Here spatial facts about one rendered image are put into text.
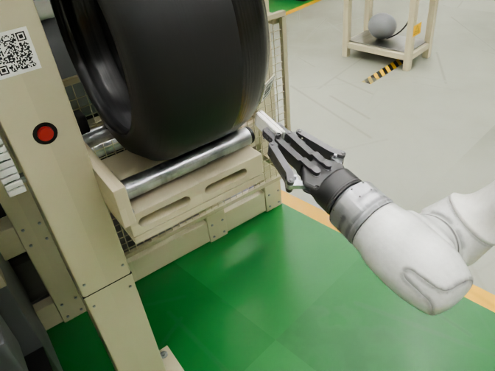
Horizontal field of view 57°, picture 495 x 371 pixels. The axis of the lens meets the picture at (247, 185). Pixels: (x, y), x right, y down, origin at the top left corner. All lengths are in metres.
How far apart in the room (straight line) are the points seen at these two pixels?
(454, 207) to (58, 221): 0.78
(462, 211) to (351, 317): 1.13
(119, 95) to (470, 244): 0.92
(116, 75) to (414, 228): 0.90
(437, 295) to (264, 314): 1.25
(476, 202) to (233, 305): 1.28
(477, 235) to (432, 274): 0.15
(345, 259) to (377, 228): 1.38
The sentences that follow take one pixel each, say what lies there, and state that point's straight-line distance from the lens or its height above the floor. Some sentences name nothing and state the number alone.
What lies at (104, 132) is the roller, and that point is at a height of 0.91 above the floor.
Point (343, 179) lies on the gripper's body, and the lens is 0.72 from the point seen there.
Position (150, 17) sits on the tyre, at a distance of 0.79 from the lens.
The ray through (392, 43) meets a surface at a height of 0.13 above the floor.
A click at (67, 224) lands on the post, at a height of 0.84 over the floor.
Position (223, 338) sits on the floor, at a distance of 1.81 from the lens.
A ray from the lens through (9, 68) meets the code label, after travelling 0.92.
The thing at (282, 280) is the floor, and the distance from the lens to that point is 1.96.
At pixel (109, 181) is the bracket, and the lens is 0.97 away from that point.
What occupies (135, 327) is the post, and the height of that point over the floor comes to 0.43.
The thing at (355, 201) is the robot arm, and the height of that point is 1.03.
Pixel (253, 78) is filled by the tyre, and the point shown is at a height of 1.11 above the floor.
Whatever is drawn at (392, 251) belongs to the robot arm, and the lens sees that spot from 0.66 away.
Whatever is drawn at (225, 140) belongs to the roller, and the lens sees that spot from 1.08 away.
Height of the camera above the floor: 1.47
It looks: 36 degrees down
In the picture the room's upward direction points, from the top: 7 degrees counter-clockwise
